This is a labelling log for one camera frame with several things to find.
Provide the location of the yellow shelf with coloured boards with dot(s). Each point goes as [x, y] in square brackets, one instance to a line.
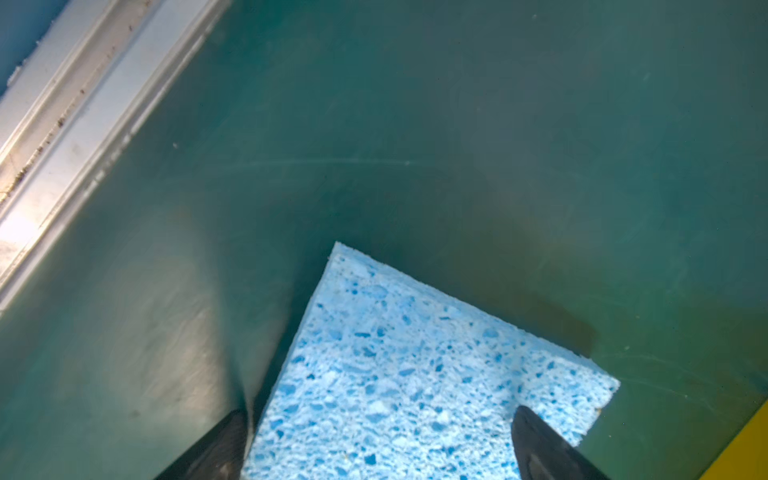
[745, 458]

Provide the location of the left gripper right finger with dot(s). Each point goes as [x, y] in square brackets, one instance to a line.
[541, 453]

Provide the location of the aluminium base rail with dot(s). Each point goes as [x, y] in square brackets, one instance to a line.
[74, 106]

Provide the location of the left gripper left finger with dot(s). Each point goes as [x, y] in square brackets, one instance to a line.
[218, 455]

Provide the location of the blue sponge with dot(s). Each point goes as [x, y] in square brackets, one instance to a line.
[389, 378]

